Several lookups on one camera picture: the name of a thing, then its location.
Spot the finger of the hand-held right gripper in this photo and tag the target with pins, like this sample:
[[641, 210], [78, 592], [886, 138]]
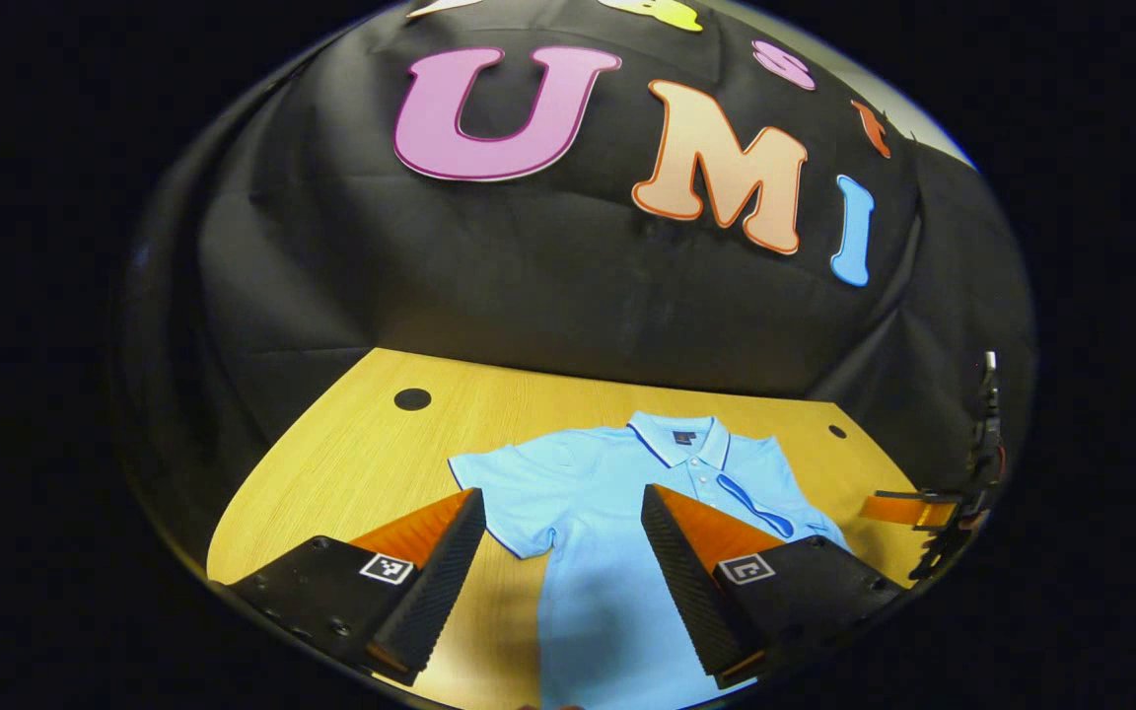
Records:
[[903, 509]]

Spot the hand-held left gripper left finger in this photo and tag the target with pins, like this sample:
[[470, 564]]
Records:
[[440, 582]]

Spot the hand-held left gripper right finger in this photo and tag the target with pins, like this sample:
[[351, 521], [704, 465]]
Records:
[[691, 592]]

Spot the light blue T-shirt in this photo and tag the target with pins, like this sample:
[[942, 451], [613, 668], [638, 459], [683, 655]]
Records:
[[588, 513]]

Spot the black backdrop cloth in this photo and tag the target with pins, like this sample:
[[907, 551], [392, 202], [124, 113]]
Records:
[[529, 286]]

